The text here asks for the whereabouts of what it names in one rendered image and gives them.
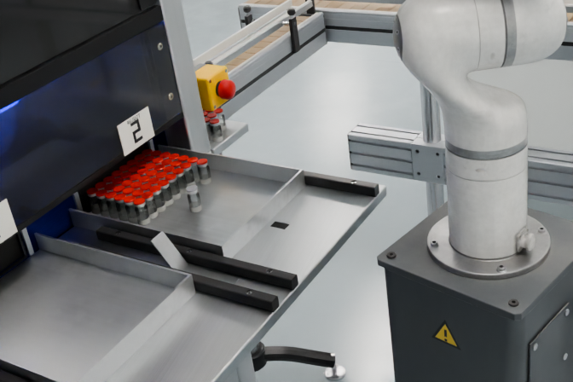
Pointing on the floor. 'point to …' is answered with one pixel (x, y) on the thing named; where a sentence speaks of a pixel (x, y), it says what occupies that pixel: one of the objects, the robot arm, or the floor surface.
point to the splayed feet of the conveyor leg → (333, 373)
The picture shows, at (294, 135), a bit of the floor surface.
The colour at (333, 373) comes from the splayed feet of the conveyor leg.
